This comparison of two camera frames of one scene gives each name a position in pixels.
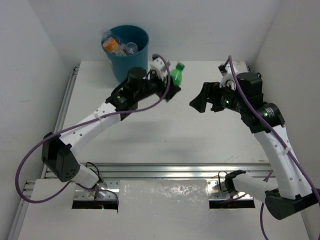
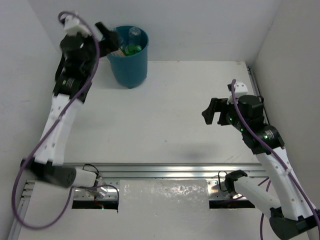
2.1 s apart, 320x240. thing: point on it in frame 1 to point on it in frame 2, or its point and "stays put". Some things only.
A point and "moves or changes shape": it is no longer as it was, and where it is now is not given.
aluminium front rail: x=178 y=170 stays put
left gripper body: x=160 y=87 to x=107 y=40
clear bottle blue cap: x=109 y=41 moves or changes shape
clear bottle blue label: x=131 y=48 to x=121 y=41
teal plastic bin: x=121 y=64 stays put
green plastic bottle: x=176 y=74 to x=130 y=49
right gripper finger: x=199 y=102 to x=208 y=113
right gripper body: x=223 y=97 to x=228 y=113
